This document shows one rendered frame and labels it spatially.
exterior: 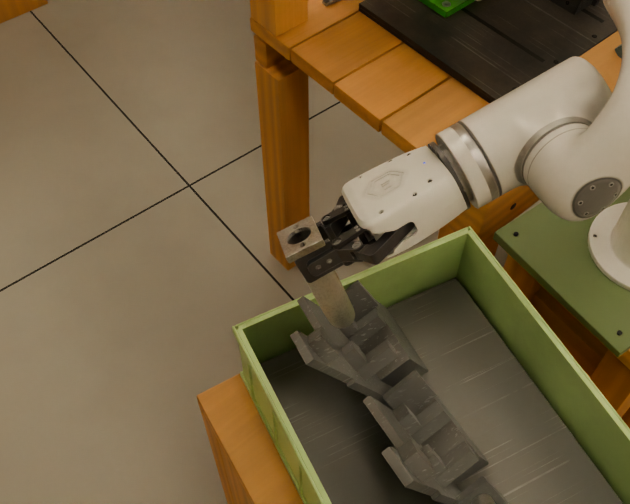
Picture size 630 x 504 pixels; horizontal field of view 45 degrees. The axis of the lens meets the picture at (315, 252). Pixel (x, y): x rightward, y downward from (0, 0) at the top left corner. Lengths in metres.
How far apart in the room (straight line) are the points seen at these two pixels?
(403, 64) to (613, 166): 0.99
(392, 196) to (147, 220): 1.84
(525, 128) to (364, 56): 0.94
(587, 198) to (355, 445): 0.60
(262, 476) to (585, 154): 0.74
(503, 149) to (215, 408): 0.71
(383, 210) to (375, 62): 0.94
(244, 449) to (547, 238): 0.63
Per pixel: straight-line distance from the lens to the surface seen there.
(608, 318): 1.33
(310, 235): 0.74
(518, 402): 1.23
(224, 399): 1.27
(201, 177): 2.60
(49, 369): 2.29
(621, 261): 1.38
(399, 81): 1.59
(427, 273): 1.27
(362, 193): 0.75
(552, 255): 1.37
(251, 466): 1.22
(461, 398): 1.22
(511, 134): 0.73
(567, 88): 0.76
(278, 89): 1.79
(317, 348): 0.93
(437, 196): 0.72
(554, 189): 0.70
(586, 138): 0.69
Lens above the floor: 1.93
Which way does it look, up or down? 54 degrees down
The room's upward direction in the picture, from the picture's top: straight up
